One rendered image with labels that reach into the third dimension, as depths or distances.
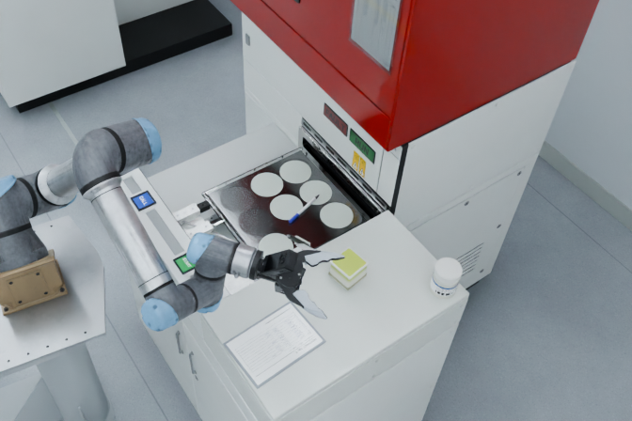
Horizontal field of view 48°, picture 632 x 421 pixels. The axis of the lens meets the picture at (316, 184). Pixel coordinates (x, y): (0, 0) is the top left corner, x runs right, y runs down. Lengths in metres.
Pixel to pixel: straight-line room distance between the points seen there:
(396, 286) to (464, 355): 1.10
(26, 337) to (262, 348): 0.66
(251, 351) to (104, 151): 0.60
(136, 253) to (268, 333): 0.41
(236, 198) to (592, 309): 1.72
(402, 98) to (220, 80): 2.30
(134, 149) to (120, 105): 2.15
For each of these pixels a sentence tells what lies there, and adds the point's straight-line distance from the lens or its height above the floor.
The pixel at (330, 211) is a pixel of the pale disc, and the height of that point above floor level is 0.90.
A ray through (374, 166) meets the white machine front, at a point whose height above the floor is 1.07.
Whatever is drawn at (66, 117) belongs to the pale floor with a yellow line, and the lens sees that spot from 3.87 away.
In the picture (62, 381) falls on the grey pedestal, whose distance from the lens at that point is 2.48.
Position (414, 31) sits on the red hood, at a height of 1.60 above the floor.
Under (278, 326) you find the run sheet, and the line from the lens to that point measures 1.84.
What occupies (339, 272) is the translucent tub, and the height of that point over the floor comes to 1.02.
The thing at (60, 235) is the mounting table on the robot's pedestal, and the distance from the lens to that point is 2.27.
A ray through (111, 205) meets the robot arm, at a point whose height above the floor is 1.31.
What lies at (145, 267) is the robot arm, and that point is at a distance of 1.63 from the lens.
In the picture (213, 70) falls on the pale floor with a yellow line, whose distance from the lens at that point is 4.03.
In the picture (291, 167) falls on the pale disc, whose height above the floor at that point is 0.90.
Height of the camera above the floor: 2.55
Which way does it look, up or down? 48 degrees down
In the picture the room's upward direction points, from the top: 4 degrees clockwise
